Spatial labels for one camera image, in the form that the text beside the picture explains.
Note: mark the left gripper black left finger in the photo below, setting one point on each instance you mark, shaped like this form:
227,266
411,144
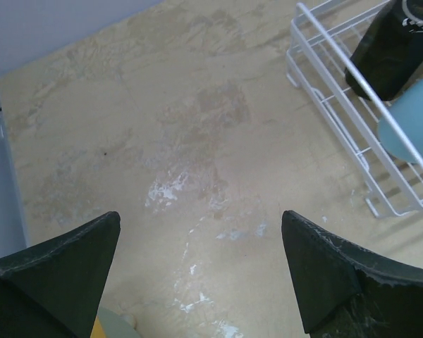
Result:
53,289

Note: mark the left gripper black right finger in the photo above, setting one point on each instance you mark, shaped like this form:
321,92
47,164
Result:
345,290

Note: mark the light blue ceramic mug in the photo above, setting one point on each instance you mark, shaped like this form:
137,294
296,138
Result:
407,110

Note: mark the black hexagonal ceramic mug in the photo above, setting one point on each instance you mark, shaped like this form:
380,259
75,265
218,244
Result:
390,54

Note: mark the white wire dish rack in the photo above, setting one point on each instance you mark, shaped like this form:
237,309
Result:
321,40

